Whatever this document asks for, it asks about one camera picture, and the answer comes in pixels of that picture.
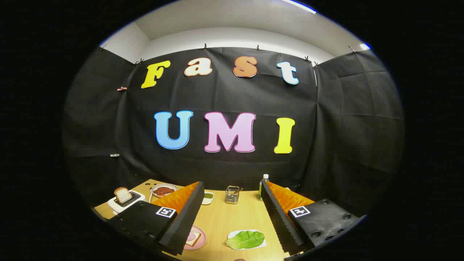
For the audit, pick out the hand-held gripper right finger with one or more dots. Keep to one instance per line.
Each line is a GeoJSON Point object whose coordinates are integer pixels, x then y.
{"type": "Point", "coordinates": [279, 221]}

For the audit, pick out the green lettuce leaf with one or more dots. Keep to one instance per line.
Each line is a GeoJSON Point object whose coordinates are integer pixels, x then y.
{"type": "Point", "coordinates": [246, 240]}

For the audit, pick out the pink ham slice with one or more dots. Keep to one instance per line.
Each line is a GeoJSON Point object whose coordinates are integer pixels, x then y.
{"type": "Point", "coordinates": [190, 237]}

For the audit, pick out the black backdrop cloth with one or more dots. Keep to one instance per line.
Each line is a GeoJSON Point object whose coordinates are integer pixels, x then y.
{"type": "Point", "coordinates": [224, 98]}

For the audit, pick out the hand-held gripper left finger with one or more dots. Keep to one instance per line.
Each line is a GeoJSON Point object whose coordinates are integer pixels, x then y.
{"type": "Point", "coordinates": [185, 221]}

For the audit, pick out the white round plate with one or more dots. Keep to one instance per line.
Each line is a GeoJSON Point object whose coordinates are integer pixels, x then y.
{"type": "Point", "coordinates": [155, 194]}

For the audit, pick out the metal utensil holder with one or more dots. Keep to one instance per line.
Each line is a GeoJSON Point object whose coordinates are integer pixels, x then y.
{"type": "Point", "coordinates": [232, 197]}

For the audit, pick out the white bread slice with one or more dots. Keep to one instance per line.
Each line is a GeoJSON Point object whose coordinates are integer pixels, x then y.
{"type": "Point", "coordinates": [123, 195]}

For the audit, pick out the green label plastic bottle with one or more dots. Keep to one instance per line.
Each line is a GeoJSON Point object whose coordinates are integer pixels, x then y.
{"type": "Point", "coordinates": [261, 190]}

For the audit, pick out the white rectangular plate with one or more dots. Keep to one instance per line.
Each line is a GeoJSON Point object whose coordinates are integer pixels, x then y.
{"type": "Point", "coordinates": [233, 233]}

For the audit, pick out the square toast slice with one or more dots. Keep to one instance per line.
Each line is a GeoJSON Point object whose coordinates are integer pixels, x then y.
{"type": "Point", "coordinates": [195, 240]}

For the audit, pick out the white toaster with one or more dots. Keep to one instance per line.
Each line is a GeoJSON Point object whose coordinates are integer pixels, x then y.
{"type": "Point", "coordinates": [136, 198]}

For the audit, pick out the white divided dish with grains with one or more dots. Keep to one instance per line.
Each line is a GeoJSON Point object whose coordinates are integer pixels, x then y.
{"type": "Point", "coordinates": [208, 198]}

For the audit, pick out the brown meat piece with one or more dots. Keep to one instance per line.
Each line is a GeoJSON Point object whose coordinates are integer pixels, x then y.
{"type": "Point", "coordinates": [164, 190]}

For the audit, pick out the pink round plate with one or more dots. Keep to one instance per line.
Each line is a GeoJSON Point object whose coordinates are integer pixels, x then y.
{"type": "Point", "coordinates": [201, 240]}

